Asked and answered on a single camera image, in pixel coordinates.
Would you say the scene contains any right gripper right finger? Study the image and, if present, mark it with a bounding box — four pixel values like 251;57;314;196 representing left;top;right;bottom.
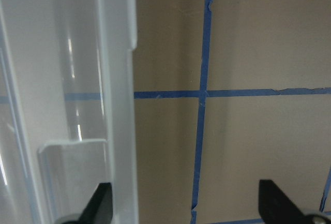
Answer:
258;180;313;224

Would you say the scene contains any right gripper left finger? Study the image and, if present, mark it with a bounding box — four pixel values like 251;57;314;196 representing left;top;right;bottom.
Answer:
78;183;113;224

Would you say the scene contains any clear plastic box lid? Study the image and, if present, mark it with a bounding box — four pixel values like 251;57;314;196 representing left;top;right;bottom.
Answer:
1;0;139;223

